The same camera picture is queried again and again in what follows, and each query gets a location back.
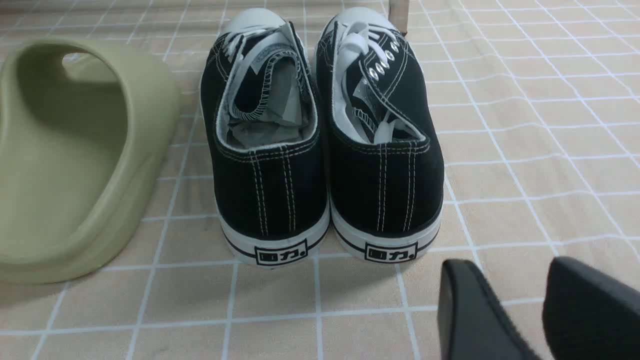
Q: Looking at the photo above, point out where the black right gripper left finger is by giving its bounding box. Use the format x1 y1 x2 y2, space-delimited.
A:
437 259 540 360

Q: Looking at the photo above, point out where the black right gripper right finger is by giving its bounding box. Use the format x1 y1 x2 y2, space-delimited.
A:
542 256 640 360

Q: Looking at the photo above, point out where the black canvas sneaker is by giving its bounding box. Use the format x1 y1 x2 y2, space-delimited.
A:
314 7 445 264
199 7 330 269

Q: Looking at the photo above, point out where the metal shoe rack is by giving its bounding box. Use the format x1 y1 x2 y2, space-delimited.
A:
388 0 410 37

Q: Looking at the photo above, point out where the green foam slide right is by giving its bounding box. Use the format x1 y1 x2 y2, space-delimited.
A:
0 37 181 284

